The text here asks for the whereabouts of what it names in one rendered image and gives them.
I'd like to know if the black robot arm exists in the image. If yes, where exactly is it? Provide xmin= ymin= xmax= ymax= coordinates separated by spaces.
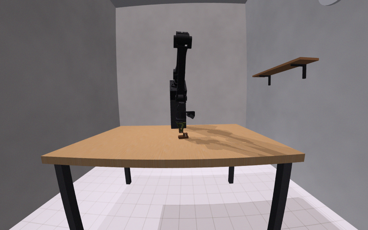
xmin=171 ymin=31 xmax=195 ymax=119

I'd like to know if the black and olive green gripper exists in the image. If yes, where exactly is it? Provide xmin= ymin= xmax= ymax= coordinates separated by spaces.
xmin=176 ymin=111 xmax=186 ymax=132

